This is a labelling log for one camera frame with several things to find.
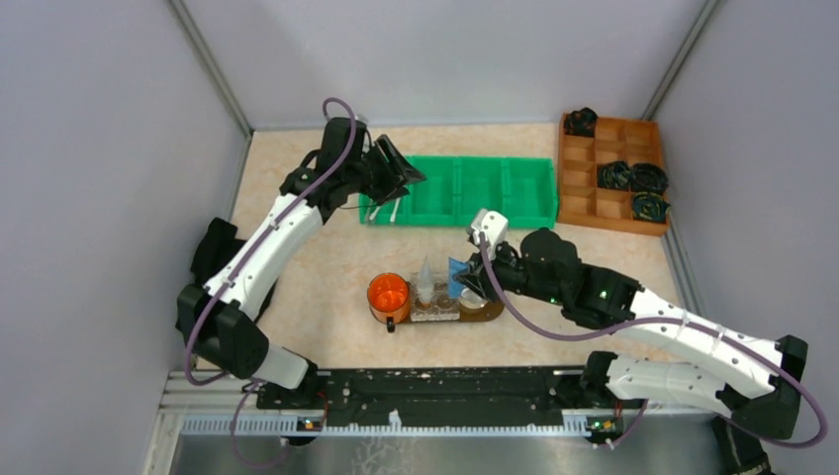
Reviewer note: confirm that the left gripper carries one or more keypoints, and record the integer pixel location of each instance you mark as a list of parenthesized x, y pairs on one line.
[(381, 167)]

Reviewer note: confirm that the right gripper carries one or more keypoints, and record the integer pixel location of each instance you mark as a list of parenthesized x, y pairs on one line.
[(489, 270)]

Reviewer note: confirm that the white toothpaste tube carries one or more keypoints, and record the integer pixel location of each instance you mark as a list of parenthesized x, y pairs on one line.
[(425, 284)]

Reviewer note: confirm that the clear glass cup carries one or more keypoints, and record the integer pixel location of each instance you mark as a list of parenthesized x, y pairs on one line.
[(439, 309)]

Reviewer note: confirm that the orange mug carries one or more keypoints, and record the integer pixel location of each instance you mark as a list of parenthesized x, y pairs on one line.
[(389, 300)]

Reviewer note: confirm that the green divided plastic bin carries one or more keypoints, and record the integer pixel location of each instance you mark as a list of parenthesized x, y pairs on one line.
[(523, 189)]

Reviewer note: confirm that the steel cup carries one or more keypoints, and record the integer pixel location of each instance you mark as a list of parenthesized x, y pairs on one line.
[(468, 299)]

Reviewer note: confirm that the blue toothpaste tube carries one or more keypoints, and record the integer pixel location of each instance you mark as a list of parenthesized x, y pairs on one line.
[(455, 267)]

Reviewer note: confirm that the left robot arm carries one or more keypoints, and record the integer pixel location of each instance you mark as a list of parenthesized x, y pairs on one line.
[(235, 279)]

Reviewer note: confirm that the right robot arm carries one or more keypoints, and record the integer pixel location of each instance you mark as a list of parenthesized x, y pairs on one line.
[(751, 381)]

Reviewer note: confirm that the brown oval wooden tray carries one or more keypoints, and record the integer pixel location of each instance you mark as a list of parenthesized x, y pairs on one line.
[(488, 313)]

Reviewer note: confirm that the wooden compartment box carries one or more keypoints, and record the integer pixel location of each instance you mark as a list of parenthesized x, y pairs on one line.
[(582, 202)]

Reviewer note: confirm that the rolled dark sock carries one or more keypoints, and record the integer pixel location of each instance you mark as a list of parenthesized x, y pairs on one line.
[(649, 178), (649, 207), (615, 175), (580, 123)]

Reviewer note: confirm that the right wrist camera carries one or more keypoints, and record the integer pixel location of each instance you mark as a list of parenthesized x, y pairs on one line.
[(489, 225)]

